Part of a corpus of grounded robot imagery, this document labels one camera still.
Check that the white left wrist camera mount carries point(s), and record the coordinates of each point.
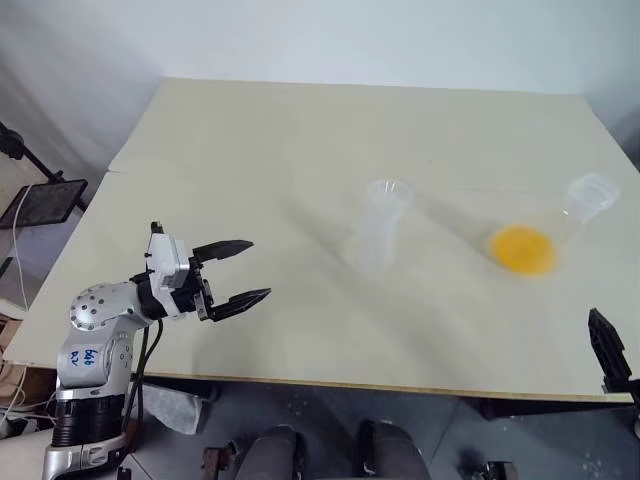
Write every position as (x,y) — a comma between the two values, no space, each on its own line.
(165,262)

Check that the large clear cup orange liquid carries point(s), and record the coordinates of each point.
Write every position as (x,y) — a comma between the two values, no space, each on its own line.
(525,247)

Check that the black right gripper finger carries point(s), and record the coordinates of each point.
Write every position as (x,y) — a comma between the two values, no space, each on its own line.
(610,350)

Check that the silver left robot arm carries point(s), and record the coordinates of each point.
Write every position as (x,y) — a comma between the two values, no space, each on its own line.
(92,350)

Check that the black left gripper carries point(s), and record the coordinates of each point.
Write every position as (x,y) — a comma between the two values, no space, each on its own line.
(187,297)

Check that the small clear plastic cup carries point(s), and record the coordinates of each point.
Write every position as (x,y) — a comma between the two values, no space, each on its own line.
(380,225)

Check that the black table frame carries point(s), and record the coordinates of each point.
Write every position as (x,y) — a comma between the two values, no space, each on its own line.
(550,407)

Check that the white foam sheet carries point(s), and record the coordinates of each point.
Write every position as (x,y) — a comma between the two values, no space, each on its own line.
(175,407)

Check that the dark rounded shape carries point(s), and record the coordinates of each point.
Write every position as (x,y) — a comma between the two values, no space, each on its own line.
(270,452)

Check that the black tripod stand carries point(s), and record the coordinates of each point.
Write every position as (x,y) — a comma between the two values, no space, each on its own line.
(30,157)

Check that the brown metal bracket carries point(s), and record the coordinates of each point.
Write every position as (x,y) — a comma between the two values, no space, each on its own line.
(217,457)

